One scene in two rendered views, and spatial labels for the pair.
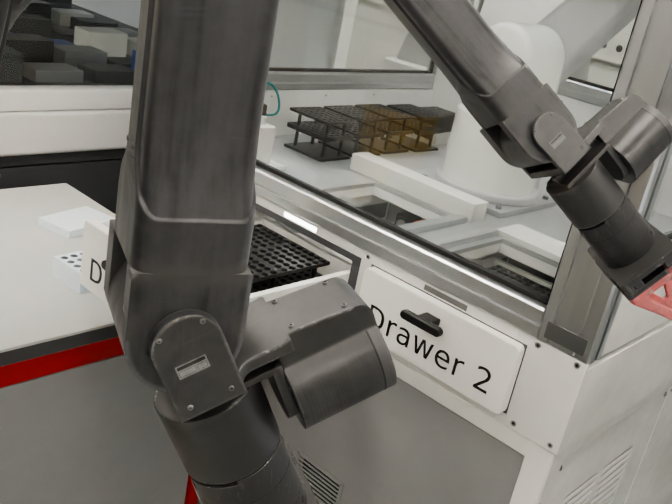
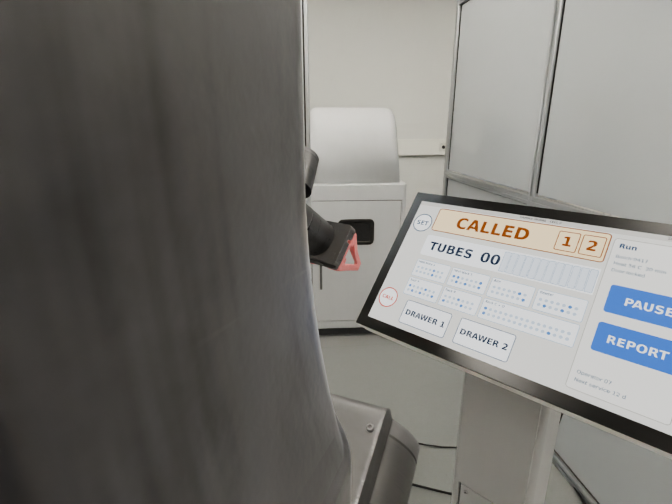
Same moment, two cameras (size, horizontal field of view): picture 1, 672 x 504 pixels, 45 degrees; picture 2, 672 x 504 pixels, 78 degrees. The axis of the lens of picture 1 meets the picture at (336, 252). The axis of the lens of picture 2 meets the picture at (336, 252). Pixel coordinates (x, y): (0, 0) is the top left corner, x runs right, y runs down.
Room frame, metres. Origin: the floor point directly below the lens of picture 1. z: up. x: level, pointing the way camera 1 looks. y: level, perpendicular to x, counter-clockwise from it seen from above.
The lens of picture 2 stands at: (0.31, 0.09, 1.34)
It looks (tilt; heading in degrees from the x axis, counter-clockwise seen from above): 17 degrees down; 320
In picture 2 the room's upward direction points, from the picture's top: straight up
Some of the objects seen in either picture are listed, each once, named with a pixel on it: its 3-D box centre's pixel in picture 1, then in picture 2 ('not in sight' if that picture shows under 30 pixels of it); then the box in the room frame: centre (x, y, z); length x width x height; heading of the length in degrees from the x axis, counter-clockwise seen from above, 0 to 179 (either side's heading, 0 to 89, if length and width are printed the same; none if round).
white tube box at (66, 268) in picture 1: (96, 268); not in sight; (1.31, 0.41, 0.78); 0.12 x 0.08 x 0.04; 145
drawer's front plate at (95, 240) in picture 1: (139, 288); not in sight; (1.08, 0.27, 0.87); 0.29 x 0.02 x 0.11; 51
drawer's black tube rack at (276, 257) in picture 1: (242, 269); not in sight; (1.23, 0.14, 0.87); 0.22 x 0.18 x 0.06; 141
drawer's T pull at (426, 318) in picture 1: (426, 321); not in sight; (1.09, -0.15, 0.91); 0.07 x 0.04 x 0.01; 51
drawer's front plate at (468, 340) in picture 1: (431, 336); not in sight; (1.12, -0.17, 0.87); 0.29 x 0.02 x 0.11; 51
